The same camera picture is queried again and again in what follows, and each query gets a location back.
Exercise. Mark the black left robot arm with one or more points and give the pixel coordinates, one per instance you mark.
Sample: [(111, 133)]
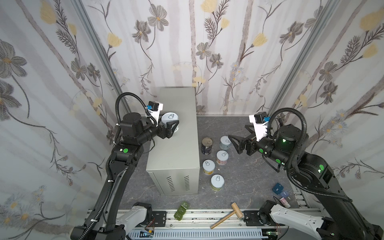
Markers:
[(102, 223)]

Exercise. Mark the green label can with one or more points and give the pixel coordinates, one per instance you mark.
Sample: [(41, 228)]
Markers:
[(217, 182)]

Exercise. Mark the blue square box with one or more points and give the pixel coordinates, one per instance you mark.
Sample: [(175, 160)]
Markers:
[(278, 188)]

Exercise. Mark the blue brown label can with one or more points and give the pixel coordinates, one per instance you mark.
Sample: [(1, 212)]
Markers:
[(169, 120)]

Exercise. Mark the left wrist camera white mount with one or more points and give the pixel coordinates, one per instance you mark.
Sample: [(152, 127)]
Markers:
[(154, 109)]

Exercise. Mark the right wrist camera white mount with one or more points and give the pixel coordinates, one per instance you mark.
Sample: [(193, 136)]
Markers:
[(260, 122)]

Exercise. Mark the teal label can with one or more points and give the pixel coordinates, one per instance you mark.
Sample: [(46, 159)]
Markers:
[(225, 143)]

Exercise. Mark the white slotted cable duct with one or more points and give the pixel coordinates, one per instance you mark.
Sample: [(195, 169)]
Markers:
[(201, 234)]

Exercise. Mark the grey metal cabinet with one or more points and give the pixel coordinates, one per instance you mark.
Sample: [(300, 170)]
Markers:
[(174, 164)]

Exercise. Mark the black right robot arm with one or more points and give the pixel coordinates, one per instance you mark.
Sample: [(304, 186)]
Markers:
[(312, 175)]

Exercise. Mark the yellow label can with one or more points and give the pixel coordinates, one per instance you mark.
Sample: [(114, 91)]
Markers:
[(208, 167)]

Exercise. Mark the wooden mallet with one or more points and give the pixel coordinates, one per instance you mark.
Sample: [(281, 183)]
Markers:
[(236, 211)]

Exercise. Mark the pink label can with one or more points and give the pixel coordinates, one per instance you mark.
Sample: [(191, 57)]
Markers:
[(222, 157)]

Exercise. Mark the dark blue can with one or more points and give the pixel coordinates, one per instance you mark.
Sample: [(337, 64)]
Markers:
[(206, 145)]

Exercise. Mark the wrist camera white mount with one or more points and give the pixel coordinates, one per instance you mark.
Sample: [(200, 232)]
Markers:
[(260, 122), (154, 109)]

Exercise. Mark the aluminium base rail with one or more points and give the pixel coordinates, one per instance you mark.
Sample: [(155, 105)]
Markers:
[(203, 219)]

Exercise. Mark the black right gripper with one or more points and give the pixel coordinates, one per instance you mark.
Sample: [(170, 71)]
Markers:
[(247, 145)]

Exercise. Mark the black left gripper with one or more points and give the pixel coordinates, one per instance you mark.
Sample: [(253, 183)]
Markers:
[(163, 131)]

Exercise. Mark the small purple box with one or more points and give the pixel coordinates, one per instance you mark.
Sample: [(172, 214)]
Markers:
[(284, 194)]

